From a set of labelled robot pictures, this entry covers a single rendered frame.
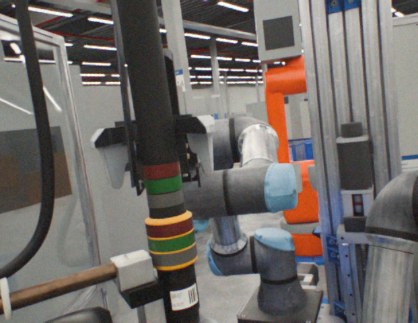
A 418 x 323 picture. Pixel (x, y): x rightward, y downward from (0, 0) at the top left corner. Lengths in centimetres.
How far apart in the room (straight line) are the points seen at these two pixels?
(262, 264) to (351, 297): 29
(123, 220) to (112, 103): 126
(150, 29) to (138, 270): 20
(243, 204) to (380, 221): 31
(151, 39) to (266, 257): 96
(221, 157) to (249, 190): 39
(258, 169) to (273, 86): 383
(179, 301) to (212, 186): 27
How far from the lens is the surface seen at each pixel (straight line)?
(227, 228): 115
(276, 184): 60
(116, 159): 39
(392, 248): 82
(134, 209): 454
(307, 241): 444
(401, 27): 226
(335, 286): 144
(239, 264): 124
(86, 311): 56
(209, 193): 61
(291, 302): 130
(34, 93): 34
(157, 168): 35
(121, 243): 446
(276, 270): 125
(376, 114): 130
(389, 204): 81
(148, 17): 36
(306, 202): 439
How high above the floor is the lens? 164
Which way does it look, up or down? 6 degrees down
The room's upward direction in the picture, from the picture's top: 8 degrees counter-clockwise
